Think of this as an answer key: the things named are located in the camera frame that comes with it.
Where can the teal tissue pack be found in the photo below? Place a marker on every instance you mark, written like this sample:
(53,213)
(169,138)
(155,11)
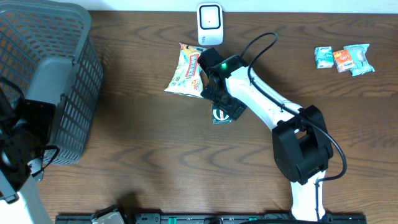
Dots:
(323,57)

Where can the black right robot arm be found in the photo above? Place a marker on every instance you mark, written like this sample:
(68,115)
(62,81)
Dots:
(301,149)

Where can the white barcode scanner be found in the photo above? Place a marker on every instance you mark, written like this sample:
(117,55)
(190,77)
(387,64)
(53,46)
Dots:
(210,24)

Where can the dark green ointment box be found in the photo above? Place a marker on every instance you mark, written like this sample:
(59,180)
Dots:
(219,116)

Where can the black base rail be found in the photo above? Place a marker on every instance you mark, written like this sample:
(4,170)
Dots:
(155,218)

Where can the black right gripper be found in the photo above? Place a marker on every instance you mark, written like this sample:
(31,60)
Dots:
(232,107)

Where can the dark grey plastic basket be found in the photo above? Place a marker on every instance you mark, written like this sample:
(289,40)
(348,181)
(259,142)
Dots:
(46,50)

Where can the teal wet wipe packet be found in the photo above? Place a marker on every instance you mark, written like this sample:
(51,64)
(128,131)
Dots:
(358,54)

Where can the yellow white snack bag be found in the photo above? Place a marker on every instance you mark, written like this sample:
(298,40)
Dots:
(187,78)

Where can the orange tissue pack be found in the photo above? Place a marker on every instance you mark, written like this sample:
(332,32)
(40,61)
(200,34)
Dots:
(343,60)

